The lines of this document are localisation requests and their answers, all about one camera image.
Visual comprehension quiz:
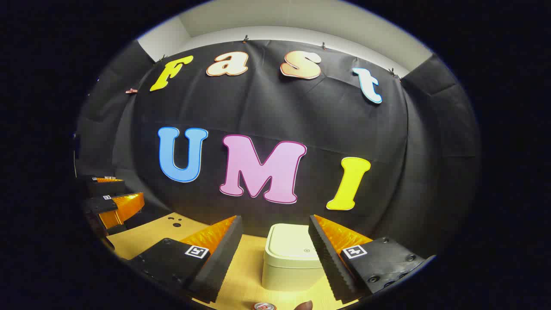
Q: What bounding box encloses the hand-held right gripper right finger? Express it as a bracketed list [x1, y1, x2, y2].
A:
[308, 214, 436, 302]

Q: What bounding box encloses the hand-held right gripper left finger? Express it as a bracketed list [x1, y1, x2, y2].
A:
[128, 215, 243, 303]

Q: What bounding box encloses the pale green garbage bin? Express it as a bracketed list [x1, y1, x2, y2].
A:
[261, 223, 328, 292]

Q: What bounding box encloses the wooden desktop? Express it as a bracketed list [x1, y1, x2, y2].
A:
[105, 212, 358, 310]

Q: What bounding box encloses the black backdrop cloth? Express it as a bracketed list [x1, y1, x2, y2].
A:
[74, 40, 480, 259]

